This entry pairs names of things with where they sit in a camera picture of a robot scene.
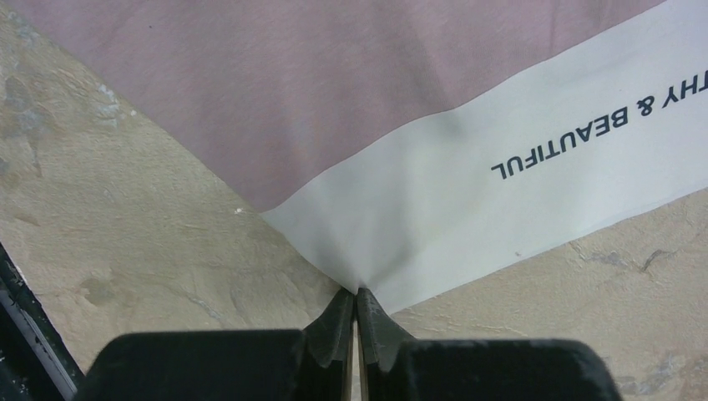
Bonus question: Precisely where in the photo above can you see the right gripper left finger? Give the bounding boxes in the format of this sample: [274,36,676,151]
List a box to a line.
[301,288,355,400]

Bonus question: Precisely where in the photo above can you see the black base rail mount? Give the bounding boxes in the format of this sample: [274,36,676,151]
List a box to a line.
[1,248,84,400]

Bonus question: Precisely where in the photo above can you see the pink and white underwear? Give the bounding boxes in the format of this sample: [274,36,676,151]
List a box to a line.
[13,1,707,312]

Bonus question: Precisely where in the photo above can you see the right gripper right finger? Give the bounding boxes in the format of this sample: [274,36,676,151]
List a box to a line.
[357,287,413,400]

